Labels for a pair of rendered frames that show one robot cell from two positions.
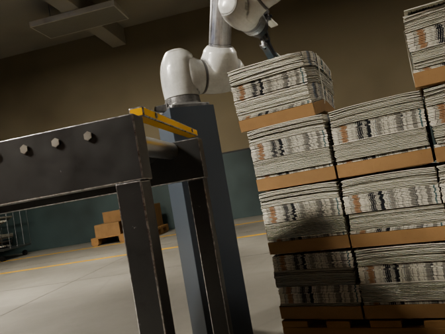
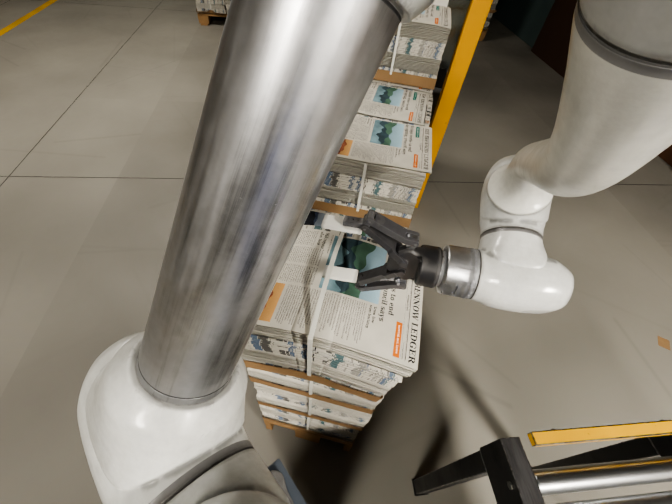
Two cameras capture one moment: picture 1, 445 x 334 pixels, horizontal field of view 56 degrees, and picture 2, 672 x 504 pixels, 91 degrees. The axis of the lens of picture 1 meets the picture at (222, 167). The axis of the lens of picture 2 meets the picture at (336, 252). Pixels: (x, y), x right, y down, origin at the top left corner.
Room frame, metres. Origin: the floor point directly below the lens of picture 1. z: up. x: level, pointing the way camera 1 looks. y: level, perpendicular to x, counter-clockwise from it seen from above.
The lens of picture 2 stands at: (1.77, 0.09, 1.65)
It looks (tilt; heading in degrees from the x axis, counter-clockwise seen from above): 50 degrees down; 250
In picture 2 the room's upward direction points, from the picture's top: 7 degrees clockwise
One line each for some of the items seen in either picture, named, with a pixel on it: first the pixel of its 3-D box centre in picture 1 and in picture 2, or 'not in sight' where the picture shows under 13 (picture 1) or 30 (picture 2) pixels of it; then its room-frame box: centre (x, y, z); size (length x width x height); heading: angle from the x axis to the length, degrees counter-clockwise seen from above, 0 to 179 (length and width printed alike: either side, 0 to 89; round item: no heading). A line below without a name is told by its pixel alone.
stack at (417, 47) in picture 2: not in sight; (376, 151); (1.08, -1.35, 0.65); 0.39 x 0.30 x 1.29; 152
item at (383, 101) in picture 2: not in sight; (378, 98); (1.24, -1.09, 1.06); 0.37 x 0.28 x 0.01; 151
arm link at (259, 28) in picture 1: (251, 21); (454, 270); (1.44, -0.19, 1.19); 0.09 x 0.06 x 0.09; 62
